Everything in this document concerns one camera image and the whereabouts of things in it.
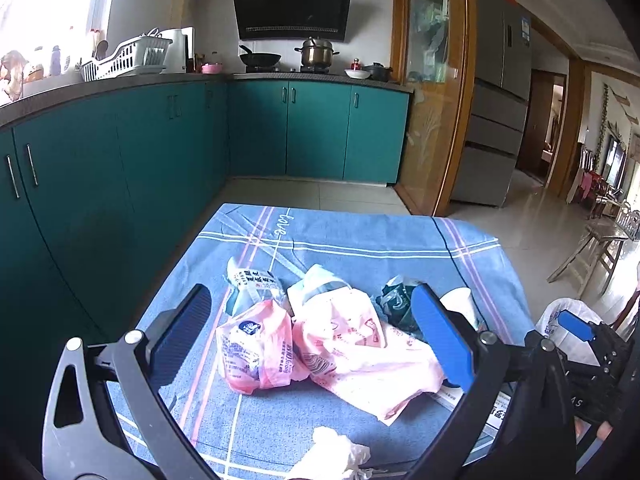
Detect white and blue wrapper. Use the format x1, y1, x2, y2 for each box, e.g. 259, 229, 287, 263
286, 264, 353, 311

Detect teal kitchen base cabinets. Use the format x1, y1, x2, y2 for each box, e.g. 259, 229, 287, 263
0, 72, 416, 411

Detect person's right hand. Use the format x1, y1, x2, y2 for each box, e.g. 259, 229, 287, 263
572, 417, 616, 448

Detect clear printed snack packet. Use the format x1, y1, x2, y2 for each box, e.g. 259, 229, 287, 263
226, 256, 288, 318

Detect white paper cup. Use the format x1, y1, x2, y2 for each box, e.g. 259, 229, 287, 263
440, 287, 481, 331

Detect wood framed glass door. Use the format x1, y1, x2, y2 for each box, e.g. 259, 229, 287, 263
392, 0, 478, 217

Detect wooden stool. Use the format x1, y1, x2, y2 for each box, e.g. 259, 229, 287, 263
547, 222, 631, 298

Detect steel cooking pot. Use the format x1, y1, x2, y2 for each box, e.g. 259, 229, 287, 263
294, 36, 341, 68

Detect black cable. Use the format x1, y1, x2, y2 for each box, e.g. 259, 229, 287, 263
431, 216, 481, 331

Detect black lidded pot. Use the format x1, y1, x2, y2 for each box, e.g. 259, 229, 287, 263
361, 62, 394, 82

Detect black wok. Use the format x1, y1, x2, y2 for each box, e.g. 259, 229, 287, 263
238, 45, 282, 68

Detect white kettle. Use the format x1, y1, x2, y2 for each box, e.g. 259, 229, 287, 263
160, 26, 196, 75

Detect gas stove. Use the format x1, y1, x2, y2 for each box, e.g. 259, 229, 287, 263
245, 65, 346, 75

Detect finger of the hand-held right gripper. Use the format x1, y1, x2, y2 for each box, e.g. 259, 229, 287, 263
556, 309, 608, 348

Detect dark green plastic bag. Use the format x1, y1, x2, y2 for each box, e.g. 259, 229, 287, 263
375, 275, 426, 341

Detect white crumpled tissue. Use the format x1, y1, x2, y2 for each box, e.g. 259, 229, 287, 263
285, 426, 376, 480

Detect black range hood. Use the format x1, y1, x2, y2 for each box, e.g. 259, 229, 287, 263
230, 0, 354, 43

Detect white dish rack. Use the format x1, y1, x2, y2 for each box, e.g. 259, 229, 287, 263
80, 27, 168, 82

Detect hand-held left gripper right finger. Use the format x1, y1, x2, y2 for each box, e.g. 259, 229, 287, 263
400, 282, 578, 480

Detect white woven sack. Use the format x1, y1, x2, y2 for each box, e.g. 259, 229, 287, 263
535, 297, 621, 356

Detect grey refrigerator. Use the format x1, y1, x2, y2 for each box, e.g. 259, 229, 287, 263
450, 0, 533, 208

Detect white printed leaflet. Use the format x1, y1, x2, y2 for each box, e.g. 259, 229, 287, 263
429, 387, 513, 428

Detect small pink plastic bag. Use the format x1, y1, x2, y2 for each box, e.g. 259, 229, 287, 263
215, 300, 308, 396

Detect red chairs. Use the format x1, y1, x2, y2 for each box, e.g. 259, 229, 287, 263
579, 169, 610, 217

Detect large pink plastic bag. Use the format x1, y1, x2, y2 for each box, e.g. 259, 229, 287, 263
291, 287, 446, 428

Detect blue striped tablecloth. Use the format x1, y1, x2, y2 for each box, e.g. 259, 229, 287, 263
107, 203, 531, 480

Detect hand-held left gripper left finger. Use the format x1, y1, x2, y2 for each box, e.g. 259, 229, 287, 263
41, 282, 221, 480

